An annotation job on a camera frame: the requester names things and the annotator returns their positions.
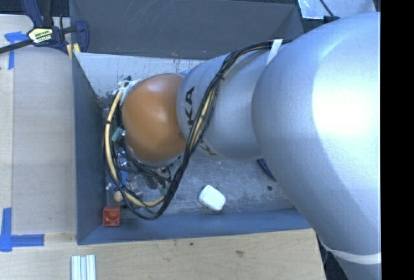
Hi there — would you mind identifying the grey metal bin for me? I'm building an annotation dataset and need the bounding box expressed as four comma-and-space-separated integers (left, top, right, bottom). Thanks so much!
68, 0, 313, 246

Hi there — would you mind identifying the pale wood board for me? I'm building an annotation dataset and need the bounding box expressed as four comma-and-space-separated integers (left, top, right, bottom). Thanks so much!
12, 45, 78, 236

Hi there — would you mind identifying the blue flat thing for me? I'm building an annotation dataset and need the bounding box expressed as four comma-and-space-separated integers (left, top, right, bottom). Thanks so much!
256, 158, 278, 182

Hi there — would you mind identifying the white rounded block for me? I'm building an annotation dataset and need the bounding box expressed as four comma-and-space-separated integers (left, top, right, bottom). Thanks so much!
197, 184, 227, 212

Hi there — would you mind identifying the red small block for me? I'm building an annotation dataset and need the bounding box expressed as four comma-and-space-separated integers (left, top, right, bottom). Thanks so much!
102, 206, 122, 228

